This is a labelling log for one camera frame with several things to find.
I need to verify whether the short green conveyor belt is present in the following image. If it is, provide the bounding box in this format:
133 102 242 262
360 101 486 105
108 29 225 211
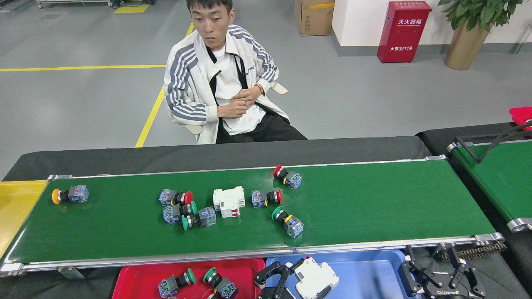
447 139 532 232

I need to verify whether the long green conveyor belt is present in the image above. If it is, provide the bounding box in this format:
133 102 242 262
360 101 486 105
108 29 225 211
0 155 505 278

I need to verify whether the grey office chair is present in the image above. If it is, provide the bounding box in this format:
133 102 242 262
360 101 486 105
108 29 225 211
183 82 288 136

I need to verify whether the small black table cloth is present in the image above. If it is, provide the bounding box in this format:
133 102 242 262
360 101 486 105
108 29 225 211
416 122 532 291

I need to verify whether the red fire extinguisher box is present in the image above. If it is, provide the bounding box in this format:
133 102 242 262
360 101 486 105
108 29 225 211
377 1 433 64

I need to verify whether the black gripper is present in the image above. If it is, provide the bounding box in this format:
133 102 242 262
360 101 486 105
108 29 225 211
398 243 488 299

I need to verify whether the red plastic tray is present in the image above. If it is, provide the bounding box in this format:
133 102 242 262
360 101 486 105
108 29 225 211
111 257 266 299

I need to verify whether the brown cardboard box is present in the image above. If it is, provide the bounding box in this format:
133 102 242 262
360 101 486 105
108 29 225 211
294 0 335 37

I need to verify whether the person's left hand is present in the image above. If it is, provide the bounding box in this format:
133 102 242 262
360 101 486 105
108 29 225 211
233 85 264 108

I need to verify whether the black guide bracket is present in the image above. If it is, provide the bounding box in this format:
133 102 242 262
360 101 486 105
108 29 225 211
454 120 532 164

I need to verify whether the white circuit breaker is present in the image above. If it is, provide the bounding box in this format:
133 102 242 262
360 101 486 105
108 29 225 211
294 256 340 299
212 186 246 219

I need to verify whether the yellow plastic tray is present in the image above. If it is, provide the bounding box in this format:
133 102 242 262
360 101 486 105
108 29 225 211
0 180 49 258

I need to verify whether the person's right hand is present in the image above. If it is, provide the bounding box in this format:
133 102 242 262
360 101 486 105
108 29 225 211
218 98 248 120

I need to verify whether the red push button switch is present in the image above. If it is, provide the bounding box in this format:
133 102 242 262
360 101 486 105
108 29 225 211
251 189 283 208
273 164 303 191
159 189 194 207

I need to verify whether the yellow push button switch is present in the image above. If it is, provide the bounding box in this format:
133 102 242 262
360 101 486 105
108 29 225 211
51 184 90 205

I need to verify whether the grey metal stand leg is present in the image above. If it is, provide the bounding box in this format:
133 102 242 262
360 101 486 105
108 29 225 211
513 23 532 54

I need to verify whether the large black table cloth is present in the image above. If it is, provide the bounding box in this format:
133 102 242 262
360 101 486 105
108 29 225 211
0 136 530 299

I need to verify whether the black conveyor drive chain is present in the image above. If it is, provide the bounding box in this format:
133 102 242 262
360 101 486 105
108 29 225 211
441 243 507 260

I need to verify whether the potted plant in brass pot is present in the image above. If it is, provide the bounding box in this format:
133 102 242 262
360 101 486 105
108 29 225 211
438 0 524 70

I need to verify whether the red plastic bin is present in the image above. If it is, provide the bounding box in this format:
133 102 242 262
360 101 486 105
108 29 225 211
509 107 532 131

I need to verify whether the person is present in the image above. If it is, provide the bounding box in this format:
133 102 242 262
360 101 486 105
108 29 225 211
163 0 308 145

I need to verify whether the blue plastic tray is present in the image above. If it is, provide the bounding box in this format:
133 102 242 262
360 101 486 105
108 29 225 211
265 248 420 299

